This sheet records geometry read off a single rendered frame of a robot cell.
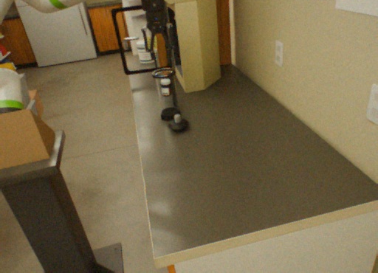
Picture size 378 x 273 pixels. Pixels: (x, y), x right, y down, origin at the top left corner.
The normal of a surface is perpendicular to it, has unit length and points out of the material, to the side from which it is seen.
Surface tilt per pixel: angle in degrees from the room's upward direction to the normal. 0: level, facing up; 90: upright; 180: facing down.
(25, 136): 90
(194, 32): 90
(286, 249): 90
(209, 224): 0
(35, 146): 90
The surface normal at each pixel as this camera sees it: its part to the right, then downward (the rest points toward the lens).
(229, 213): -0.11, -0.87
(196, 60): 0.22, 0.47
